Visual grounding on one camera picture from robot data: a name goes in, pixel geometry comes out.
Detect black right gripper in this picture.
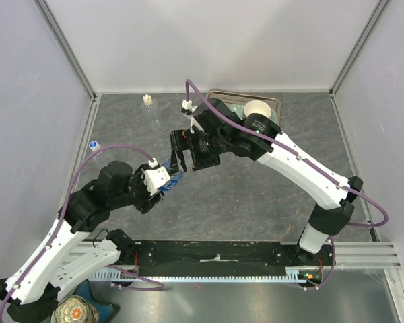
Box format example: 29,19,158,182
168,129,228,176

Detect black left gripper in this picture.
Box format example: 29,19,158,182
112,163,167,214

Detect blue label plastic bottle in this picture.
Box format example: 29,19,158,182
160,159,184,192

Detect clear wide plastic bottle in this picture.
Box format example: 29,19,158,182
91,145,114,168

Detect clear bottle with notched cap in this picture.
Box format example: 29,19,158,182
141,96,161,131

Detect cream notched bottle cap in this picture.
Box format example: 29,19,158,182
143,94,153,105

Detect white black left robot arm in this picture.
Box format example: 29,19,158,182
0,161,170,322

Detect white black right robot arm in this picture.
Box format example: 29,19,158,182
168,99,363,265

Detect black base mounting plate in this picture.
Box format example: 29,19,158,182
121,240,310,277

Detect light green square plate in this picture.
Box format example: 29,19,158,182
228,104,277,122

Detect metal serving tray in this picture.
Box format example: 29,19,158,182
206,89,281,124

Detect cream and brown bowl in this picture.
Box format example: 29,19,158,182
243,100,272,118

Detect blue star shaped dish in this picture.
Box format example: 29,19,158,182
74,281,120,323

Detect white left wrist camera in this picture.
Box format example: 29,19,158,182
143,159,171,196

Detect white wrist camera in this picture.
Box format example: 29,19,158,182
143,159,171,196
181,100,202,133

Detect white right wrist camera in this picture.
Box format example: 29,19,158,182
181,100,202,133

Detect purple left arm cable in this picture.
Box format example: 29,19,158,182
0,145,165,323

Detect light blue cable duct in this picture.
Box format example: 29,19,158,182
88,268,323,283

